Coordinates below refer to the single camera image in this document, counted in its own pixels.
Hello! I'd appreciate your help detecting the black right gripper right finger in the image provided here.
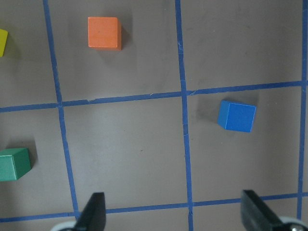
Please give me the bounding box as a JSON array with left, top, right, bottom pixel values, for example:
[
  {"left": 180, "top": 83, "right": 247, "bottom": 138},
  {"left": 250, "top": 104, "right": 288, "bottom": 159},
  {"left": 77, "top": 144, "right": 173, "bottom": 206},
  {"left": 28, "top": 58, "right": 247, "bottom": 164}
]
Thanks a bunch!
[{"left": 241, "top": 190, "right": 289, "bottom": 231}]

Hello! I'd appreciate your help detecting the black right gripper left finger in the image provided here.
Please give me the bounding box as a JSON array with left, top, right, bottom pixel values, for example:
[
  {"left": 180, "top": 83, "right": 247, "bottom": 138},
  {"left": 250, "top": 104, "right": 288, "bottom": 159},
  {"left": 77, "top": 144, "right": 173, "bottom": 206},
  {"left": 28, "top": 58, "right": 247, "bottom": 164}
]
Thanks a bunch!
[{"left": 73, "top": 192, "right": 106, "bottom": 231}]

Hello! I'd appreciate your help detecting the green wooden block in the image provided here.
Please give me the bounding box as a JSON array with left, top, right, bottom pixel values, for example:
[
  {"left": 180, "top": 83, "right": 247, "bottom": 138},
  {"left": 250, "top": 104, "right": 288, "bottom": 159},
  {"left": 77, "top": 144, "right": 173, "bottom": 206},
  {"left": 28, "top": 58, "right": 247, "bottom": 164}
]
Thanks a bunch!
[{"left": 0, "top": 148, "right": 31, "bottom": 181}]

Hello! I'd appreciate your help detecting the blue wooden block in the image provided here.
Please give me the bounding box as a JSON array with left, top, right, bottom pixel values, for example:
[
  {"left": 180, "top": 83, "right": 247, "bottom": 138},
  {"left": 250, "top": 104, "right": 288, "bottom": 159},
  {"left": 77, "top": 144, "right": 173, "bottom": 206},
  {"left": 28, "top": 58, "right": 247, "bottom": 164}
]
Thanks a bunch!
[{"left": 217, "top": 100, "right": 257, "bottom": 133}]

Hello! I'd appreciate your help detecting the orange wooden block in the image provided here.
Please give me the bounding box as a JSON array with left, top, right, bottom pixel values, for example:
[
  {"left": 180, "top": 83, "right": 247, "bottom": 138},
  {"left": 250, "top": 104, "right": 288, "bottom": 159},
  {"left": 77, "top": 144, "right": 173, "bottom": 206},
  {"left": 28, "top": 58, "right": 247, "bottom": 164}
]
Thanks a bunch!
[{"left": 88, "top": 17, "right": 122, "bottom": 51}]

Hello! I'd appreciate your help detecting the yellow wooden block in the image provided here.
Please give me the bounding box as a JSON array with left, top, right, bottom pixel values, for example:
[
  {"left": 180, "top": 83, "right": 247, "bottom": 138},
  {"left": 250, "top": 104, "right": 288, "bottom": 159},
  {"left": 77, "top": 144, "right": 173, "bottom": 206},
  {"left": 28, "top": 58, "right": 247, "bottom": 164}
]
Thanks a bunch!
[{"left": 0, "top": 29, "right": 8, "bottom": 57}]

